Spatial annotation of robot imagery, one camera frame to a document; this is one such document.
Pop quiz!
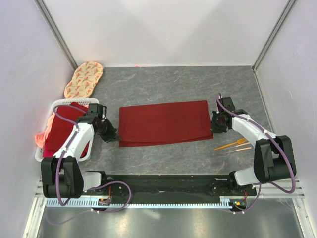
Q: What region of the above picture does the red cloth napkin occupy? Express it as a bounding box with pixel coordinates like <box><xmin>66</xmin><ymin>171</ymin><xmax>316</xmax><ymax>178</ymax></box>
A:
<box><xmin>118</xmin><ymin>100</ymin><xmax>213</xmax><ymax>147</ymax></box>

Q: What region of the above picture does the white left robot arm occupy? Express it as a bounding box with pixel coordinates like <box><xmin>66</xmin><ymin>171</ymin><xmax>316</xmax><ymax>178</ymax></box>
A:
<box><xmin>41</xmin><ymin>116</ymin><xmax>120</xmax><ymax>199</ymax></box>

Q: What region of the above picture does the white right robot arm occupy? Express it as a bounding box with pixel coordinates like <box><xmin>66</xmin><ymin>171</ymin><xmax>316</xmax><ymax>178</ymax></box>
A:
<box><xmin>211</xmin><ymin>111</ymin><xmax>296</xmax><ymax>195</ymax></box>

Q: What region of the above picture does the orange plastic fork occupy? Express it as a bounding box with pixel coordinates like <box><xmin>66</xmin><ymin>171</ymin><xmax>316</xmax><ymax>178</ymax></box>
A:
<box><xmin>215</xmin><ymin>138</ymin><xmax>247</xmax><ymax>151</ymax></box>

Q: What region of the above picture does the red cloth in basket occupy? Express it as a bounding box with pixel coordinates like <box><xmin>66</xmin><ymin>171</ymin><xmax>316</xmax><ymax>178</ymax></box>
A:
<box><xmin>43</xmin><ymin>102</ymin><xmax>88</xmax><ymax>157</ymax></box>

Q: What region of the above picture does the floral oval placemat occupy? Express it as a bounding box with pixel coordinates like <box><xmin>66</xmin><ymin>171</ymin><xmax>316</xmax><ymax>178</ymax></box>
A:
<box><xmin>64</xmin><ymin>61</ymin><xmax>104</xmax><ymax>98</ymax></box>

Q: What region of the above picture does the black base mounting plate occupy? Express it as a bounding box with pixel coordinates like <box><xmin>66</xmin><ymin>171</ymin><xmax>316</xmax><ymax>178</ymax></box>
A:
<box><xmin>84</xmin><ymin>174</ymin><xmax>257</xmax><ymax>205</ymax></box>

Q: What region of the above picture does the salmon pink cloth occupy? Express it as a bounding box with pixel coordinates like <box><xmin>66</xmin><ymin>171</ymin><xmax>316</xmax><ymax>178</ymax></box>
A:
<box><xmin>35</xmin><ymin>113</ymin><xmax>55</xmax><ymax>148</ymax></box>

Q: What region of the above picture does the white plastic basket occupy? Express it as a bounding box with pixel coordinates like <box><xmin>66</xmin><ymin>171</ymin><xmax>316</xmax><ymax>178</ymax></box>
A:
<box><xmin>35</xmin><ymin>98</ymin><xmax>99</xmax><ymax>162</ymax></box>

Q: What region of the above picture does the chopstick with tan handle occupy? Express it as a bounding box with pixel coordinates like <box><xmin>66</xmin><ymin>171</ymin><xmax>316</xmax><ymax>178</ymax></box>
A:
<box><xmin>222</xmin><ymin>142</ymin><xmax>250</xmax><ymax>150</ymax></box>

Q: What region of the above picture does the white slotted cable duct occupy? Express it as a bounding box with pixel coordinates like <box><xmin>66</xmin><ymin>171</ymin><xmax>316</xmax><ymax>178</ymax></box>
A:
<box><xmin>46</xmin><ymin>197</ymin><xmax>246</xmax><ymax>209</ymax></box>

